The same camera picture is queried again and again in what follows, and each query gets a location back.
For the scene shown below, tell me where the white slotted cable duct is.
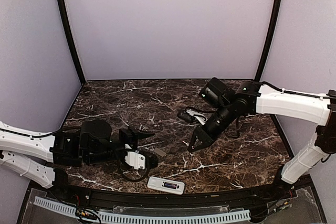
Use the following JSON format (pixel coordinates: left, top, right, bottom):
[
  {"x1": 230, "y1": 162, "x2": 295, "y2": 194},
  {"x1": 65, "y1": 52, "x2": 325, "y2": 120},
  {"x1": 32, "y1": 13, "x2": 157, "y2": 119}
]
[{"x1": 34, "y1": 196, "x2": 251, "y2": 223}]

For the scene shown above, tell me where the black front rail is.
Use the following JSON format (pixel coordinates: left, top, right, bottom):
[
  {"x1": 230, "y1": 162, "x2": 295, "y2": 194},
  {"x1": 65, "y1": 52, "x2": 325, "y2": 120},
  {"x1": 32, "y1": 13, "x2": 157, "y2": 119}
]
[{"x1": 30, "y1": 175, "x2": 316, "y2": 209}]

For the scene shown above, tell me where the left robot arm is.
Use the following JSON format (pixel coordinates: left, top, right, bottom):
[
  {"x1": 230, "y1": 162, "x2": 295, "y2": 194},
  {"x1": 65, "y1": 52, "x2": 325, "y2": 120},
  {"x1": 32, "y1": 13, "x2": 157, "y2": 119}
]
[{"x1": 1, "y1": 120, "x2": 158, "y2": 201}]

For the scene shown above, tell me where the grey battery cover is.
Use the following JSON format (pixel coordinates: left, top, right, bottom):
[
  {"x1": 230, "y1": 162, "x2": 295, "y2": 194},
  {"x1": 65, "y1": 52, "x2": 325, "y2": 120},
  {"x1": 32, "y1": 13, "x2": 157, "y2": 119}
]
[{"x1": 154, "y1": 148, "x2": 166, "y2": 157}]

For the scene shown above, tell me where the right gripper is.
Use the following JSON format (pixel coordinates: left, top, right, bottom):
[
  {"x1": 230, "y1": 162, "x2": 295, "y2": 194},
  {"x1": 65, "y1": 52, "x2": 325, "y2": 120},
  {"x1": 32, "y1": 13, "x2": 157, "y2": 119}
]
[{"x1": 187, "y1": 101, "x2": 236, "y2": 152}]

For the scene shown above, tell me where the white remote control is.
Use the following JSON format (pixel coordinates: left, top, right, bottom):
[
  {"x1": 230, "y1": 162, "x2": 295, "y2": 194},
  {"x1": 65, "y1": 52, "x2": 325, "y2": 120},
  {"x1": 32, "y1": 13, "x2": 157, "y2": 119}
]
[{"x1": 147, "y1": 176, "x2": 185, "y2": 195}]

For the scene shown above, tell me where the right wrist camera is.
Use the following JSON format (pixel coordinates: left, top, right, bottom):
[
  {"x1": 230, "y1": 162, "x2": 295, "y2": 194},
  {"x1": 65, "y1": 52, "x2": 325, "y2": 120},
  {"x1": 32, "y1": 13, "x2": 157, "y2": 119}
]
[{"x1": 177, "y1": 106, "x2": 207, "y2": 125}]

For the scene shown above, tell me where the blue AA battery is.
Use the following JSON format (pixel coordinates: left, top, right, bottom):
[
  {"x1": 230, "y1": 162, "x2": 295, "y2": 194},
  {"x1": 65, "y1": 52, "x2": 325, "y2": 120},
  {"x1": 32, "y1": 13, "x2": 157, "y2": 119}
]
[{"x1": 163, "y1": 182, "x2": 179, "y2": 189}]

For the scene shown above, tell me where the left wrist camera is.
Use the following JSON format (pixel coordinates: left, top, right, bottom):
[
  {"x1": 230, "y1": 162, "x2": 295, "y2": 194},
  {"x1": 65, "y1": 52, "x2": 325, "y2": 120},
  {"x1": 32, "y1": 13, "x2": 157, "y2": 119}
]
[{"x1": 124, "y1": 151, "x2": 146, "y2": 169}]

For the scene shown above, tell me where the left black frame post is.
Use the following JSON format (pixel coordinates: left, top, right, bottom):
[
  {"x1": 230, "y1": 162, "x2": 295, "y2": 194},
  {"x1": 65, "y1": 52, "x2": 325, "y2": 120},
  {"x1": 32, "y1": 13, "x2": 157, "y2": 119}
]
[{"x1": 57, "y1": 0, "x2": 86, "y2": 85}]

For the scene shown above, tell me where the right black frame post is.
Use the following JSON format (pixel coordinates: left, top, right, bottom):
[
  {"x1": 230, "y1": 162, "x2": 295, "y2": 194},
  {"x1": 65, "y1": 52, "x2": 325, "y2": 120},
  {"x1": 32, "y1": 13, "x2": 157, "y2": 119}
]
[{"x1": 254, "y1": 0, "x2": 281, "y2": 81}]

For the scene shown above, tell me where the black frame post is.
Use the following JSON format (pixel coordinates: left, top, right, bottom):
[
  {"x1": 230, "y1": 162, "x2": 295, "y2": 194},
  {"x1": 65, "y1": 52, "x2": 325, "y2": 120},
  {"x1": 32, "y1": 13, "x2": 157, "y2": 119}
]
[
  {"x1": 254, "y1": 0, "x2": 281, "y2": 81},
  {"x1": 57, "y1": 0, "x2": 86, "y2": 85}
]

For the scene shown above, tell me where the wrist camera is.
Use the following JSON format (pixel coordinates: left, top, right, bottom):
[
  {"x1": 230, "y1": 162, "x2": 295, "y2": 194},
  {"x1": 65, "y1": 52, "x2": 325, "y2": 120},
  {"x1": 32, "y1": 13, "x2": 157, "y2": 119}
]
[
  {"x1": 124, "y1": 151, "x2": 146, "y2": 169},
  {"x1": 177, "y1": 106, "x2": 207, "y2": 125}
]

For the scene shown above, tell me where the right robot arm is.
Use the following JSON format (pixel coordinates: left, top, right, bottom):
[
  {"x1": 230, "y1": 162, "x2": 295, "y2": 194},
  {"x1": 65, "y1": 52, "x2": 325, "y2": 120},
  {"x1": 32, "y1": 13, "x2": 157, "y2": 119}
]
[{"x1": 188, "y1": 77, "x2": 335, "y2": 200}]

